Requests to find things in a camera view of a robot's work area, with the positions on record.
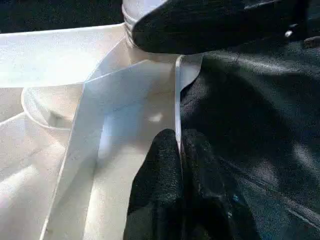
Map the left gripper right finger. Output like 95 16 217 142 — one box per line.
182 130 262 240

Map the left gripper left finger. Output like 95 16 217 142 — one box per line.
123 129 184 240

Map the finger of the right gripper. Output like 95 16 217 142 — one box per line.
130 0 312 56

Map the white plastic table leg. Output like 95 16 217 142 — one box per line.
121 0 168 50

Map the white plastic table top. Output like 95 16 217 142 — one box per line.
0 22 205 240

